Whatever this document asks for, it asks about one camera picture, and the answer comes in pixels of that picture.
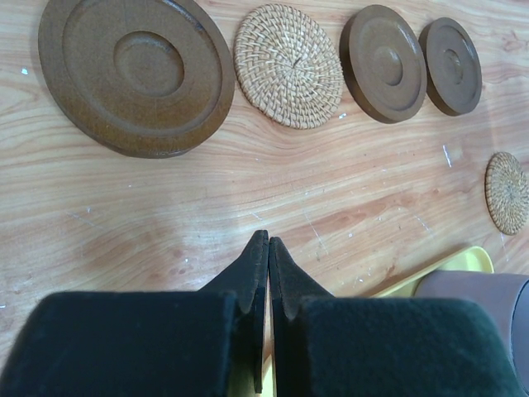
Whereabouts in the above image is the large brown wooden coaster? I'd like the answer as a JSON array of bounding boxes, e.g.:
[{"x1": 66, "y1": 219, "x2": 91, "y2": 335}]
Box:
[{"x1": 38, "y1": 1, "x2": 235, "y2": 158}]

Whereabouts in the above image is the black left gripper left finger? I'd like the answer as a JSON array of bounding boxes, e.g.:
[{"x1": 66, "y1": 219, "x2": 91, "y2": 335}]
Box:
[{"x1": 1, "y1": 230, "x2": 269, "y2": 396}]

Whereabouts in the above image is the purple translucent cup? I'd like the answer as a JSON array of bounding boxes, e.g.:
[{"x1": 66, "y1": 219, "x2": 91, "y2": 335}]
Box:
[{"x1": 414, "y1": 270, "x2": 529, "y2": 395}]

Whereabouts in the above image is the woven rattan coaster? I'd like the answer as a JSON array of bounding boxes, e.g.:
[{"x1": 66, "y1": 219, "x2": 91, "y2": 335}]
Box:
[
  {"x1": 233, "y1": 3, "x2": 343, "y2": 130},
  {"x1": 484, "y1": 151, "x2": 528, "y2": 236}
]

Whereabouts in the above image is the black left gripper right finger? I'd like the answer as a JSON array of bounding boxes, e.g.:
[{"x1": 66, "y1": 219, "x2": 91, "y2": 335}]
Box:
[{"x1": 269, "y1": 237, "x2": 523, "y2": 396}]

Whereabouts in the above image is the yellow plastic tray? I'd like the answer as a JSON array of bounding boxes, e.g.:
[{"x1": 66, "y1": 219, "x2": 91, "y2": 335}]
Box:
[{"x1": 262, "y1": 237, "x2": 494, "y2": 396}]

